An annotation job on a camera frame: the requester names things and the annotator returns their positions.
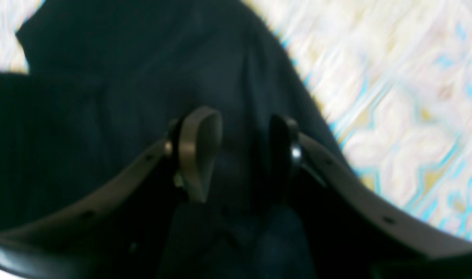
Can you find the black T-shirt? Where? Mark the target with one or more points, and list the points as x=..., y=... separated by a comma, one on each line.
x=108, y=76

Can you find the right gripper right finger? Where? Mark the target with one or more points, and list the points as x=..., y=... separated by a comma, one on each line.
x=309, y=176

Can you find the patterned colourful tablecloth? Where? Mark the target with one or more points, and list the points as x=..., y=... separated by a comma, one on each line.
x=391, y=78

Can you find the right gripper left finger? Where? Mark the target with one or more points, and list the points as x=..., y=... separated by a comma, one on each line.
x=99, y=234

